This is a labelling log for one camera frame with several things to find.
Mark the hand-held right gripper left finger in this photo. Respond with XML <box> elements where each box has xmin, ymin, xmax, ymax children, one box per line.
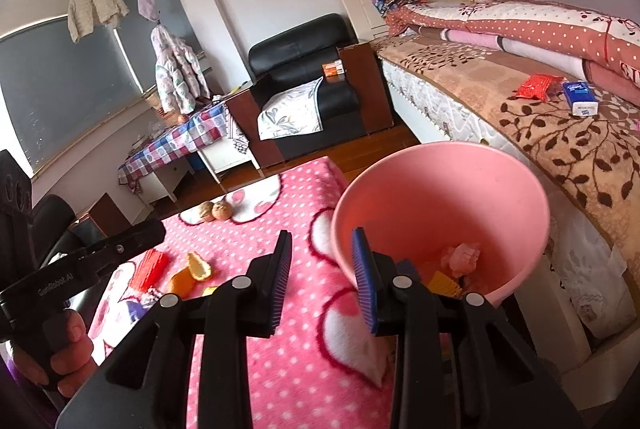
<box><xmin>54</xmin><ymin>230</ymin><xmax>294</xmax><ymax>429</ymax></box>

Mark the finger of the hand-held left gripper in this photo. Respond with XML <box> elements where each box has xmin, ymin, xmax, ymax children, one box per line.
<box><xmin>70</xmin><ymin>218</ymin><xmax>167</xmax><ymax>282</ymax></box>

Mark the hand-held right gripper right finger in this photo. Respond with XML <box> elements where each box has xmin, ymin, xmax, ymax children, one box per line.
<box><xmin>350</xmin><ymin>228</ymin><xmax>585</xmax><ymax>429</ymax></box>

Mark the red foam net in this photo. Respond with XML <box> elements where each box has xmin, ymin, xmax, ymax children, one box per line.
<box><xmin>129</xmin><ymin>248</ymin><xmax>170</xmax><ymax>292</ymax></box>

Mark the orange toy piece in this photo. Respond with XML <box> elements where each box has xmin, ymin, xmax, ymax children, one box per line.
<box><xmin>167</xmin><ymin>271</ymin><xmax>198</xmax><ymax>301</ymax></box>

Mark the yellow toy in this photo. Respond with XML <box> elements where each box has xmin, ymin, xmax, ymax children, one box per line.
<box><xmin>424</xmin><ymin>270</ymin><xmax>463</xmax><ymax>299</ymax></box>

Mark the pink plastic bin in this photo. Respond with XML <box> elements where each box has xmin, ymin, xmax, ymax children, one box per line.
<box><xmin>331</xmin><ymin>142</ymin><xmax>551</xmax><ymax>307</ymax></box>

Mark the person's left hand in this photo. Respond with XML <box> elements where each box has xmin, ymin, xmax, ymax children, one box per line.
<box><xmin>12</xmin><ymin>310</ymin><xmax>96</xmax><ymax>391</ymax></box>

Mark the pink polka-dot blanket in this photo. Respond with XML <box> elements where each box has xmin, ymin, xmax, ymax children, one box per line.
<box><xmin>87</xmin><ymin>156</ymin><xmax>396</xmax><ymax>429</ymax></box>

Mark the plaid covered white desk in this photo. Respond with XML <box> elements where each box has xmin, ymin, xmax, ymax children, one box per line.
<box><xmin>117</xmin><ymin>102</ymin><xmax>231</xmax><ymax>185</ymax></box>

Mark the white dotted hanging cloth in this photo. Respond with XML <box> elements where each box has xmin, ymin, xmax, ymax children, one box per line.
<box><xmin>225</xmin><ymin>102</ymin><xmax>251</xmax><ymax>155</ymax></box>

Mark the window with dark blind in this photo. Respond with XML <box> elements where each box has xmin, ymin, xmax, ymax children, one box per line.
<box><xmin>0</xmin><ymin>0</ymin><xmax>201</xmax><ymax>175</ymax></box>

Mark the white puffy jacket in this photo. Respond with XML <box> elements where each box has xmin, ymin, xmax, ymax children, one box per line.
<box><xmin>151</xmin><ymin>25</ymin><xmax>211</xmax><ymax>114</ymax></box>

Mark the white floral cloth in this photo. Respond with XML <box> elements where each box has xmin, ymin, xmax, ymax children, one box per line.
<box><xmin>257</xmin><ymin>76</ymin><xmax>326</xmax><ymax>141</ymax></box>

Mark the white quilted mattress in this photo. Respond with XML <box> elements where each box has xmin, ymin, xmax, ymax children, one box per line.
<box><xmin>382</xmin><ymin>59</ymin><xmax>628</xmax><ymax>345</ymax></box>

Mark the beige hanging cardigan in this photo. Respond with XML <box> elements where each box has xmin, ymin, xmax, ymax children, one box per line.
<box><xmin>67</xmin><ymin>0</ymin><xmax>130</xmax><ymax>44</ymax></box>

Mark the black leather armchair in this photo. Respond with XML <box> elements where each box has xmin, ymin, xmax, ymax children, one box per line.
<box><xmin>227</xmin><ymin>13</ymin><xmax>396</xmax><ymax>170</ymax></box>

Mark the bed with patterned bedding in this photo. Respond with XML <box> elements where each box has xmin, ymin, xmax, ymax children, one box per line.
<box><xmin>375</xmin><ymin>34</ymin><xmax>640</xmax><ymax>300</ymax></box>

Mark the red snack packet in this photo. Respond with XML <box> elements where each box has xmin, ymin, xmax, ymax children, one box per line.
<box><xmin>515</xmin><ymin>74</ymin><xmax>563</xmax><ymax>101</ymax></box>

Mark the blue tissue pack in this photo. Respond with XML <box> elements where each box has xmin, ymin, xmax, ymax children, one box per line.
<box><xmin>562</xmin><ymin>80</ymin><xmax>599</xmax><ymax>117</ymax></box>

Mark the pink dotted quilt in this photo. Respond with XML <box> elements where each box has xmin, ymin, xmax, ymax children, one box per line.
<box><xmin>387</xmin><ymin>0</ymin><xmax>640</xmax><ymax>87</ymax></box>

